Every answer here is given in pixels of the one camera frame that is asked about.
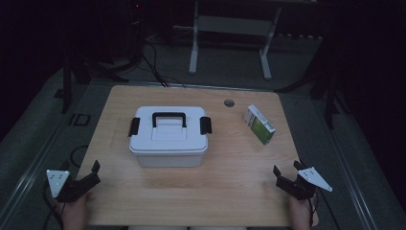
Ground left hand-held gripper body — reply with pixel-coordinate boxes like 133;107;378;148
46;169;102;203

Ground white lidded storage box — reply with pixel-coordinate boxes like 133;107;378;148
127;105;213;169

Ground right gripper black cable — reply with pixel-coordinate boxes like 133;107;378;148
305;188;341;230

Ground black cable bundle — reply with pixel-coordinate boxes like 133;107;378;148
140;39;187;89

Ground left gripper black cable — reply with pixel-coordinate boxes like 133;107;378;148
41;181;65;230

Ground black tripod stand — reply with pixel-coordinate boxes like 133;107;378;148
275;32;350;130
53;28;143;115

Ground white metal stand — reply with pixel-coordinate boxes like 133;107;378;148
173;0;283;81

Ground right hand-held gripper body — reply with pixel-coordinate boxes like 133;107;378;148
275;166;333;201

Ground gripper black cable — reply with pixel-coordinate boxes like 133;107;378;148
305;188;341;230
41;181;65;230

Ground green and white carton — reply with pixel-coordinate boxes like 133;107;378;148
243;103;277;146

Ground person's right hand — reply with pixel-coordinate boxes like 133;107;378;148
288;194;320;227

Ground person's left hand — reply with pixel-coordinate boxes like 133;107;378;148
56;191;95;226

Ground black cable loop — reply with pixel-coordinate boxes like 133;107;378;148
69;145;90;169

